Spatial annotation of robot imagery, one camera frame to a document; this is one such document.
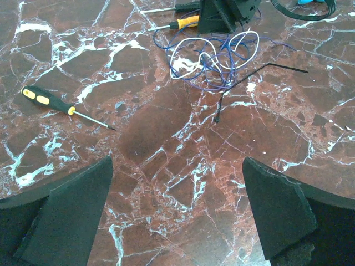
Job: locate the yellow handled screwdriver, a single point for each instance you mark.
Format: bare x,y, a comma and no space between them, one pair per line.
179,24

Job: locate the black handled screwdriver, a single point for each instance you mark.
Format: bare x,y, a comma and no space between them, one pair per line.
185,7

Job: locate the blue plastic connector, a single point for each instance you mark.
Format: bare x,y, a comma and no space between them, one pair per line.
302,2

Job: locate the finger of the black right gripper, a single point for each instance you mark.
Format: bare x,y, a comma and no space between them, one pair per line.
224,16

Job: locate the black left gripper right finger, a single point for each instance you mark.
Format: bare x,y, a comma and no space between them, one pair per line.
298,224

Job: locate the black yellow screwdriver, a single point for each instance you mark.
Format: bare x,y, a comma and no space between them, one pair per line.
46,99

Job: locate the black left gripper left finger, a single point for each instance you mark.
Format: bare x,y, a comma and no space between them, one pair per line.
56,223

